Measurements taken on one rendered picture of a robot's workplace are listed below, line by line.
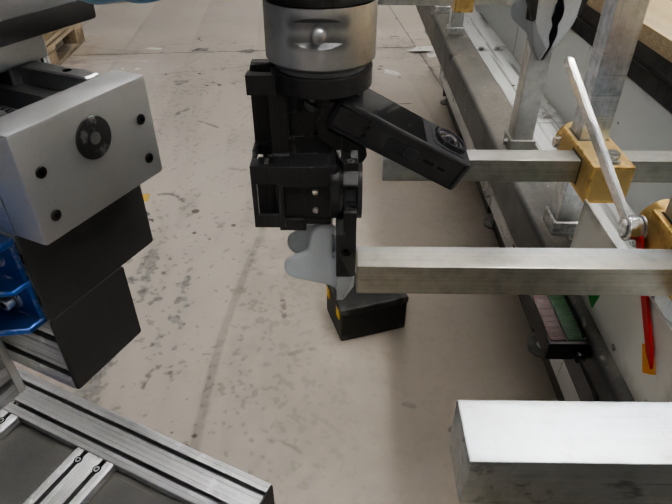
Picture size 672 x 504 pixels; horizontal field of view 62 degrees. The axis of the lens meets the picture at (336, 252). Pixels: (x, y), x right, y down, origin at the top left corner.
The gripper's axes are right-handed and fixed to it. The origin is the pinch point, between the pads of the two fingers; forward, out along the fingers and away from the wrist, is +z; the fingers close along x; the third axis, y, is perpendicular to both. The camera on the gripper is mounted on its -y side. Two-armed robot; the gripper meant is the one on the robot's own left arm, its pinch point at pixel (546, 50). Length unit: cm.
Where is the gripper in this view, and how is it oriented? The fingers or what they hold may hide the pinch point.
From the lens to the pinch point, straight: 73.8
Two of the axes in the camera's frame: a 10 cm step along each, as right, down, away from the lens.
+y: -3.5, -5.5, 7.5
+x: -9.4, 2.0, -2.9
